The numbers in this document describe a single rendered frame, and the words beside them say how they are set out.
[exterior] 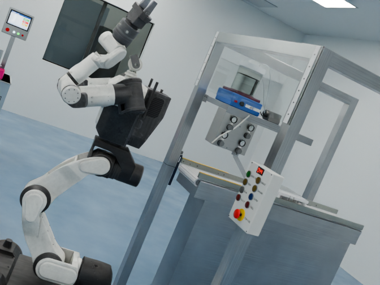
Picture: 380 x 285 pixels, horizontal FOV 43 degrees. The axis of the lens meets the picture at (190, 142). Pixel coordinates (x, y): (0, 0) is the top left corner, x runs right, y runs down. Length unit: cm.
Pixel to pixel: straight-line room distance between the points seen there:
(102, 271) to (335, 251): 166
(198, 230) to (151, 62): 501
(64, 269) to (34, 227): 25
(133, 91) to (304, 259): 180
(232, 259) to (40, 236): 95
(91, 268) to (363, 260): 422
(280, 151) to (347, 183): 467
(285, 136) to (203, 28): 590
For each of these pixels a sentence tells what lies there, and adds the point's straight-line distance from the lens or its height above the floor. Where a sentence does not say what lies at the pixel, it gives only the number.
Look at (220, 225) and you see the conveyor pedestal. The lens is 291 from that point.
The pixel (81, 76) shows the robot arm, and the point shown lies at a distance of 202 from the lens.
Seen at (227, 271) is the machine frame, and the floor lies 70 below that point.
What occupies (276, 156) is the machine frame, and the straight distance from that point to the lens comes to 202.
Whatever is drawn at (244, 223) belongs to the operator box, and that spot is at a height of 94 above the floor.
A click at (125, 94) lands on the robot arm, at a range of 209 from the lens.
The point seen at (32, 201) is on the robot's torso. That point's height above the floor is 59.
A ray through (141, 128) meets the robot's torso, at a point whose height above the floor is 109.
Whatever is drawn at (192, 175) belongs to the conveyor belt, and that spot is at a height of 90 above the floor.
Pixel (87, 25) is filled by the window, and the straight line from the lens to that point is 745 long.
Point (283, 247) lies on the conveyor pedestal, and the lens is 321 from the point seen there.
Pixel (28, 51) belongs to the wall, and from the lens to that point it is 729.
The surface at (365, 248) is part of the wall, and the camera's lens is 622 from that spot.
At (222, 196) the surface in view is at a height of 85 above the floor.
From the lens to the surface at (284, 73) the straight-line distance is 217.
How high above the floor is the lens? 138
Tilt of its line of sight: 7 degrees down
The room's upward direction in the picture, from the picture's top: 23 degrees clockwise
